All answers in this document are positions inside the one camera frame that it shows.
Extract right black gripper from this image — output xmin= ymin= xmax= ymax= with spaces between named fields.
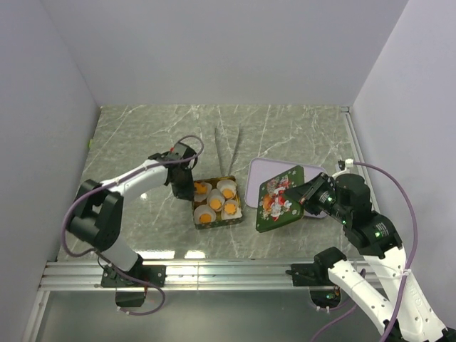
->
xmin=284 ymin=170 xmax=349 ymax=222

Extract orange fish cookie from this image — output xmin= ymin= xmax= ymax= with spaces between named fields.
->
xmin=194 ymin=182 xmax=208 ymax=195

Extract gold tin lid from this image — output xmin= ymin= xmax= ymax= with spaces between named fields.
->
xmin=256 ymin=165 xmax=305 ymax=233

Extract green christmas cookie tin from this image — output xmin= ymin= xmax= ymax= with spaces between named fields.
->
xmin=192 ymin=176 xmax=243 ymax=229

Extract lilac plastic tray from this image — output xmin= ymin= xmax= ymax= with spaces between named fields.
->
xmin=244 ymin=157 xmax=326 ymax=219

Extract flower shaped cookie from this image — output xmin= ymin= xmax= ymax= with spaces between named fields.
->
xmin=224 ymin=202 xmax=237 ymax=215

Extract metal tongs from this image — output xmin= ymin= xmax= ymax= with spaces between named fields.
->
xmin=214 ymin=125 xmax=242 ymax=176

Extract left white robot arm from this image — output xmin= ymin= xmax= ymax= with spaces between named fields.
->
xmin=61 ymin=140 xmax=202 ymax=286

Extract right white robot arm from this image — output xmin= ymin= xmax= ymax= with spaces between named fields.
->
xmin=284 ymin=173 xmax=455 ymax=341

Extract white paper cup back-left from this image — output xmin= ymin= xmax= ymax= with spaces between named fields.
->
xmin=194 ymin=181 xmax=212 ymax=202

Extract white paper cup centre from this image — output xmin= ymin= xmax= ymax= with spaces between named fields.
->
xmin=207 ymin=188 xmax=225 ymax=212

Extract white paper cup front-left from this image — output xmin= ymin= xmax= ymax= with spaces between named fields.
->
xmin=194 ymin=204 xmax=217 ymax=224

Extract white paper cup back-right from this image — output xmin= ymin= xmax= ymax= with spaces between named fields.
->
xmin=217 ymin=179 xmax=237 ymax=200

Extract white paper cup front-right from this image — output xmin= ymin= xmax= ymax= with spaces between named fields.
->
xmin=221 ymin=199 xmax=242 ymax=220

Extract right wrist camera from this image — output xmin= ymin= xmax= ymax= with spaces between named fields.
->
xmin=338 ymin=158 xmax=355 ymax=171

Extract aluminium rail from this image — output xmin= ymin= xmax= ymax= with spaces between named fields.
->
xmin=38 ymin=259 xmax=385 ymax=291

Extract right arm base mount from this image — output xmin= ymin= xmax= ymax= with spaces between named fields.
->
xmin=285 ymin=264 xmax=341 ymax=311

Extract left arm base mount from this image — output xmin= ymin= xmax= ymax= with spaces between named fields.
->
xmin=100 ymin=265 xmax=167 ymax=316

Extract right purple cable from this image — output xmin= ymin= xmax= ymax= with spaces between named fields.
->
xmin=309 ymin=160 xmax=418 ymax=342

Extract purple cable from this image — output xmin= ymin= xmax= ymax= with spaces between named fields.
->
xmin=62 ymin=134 xmax=206 ymax=316
xmin=309 ymin=160 xmax=418 ymax=342

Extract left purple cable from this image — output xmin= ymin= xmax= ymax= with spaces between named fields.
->
xmin=62 ymin=134 xmax=206 ymax=316

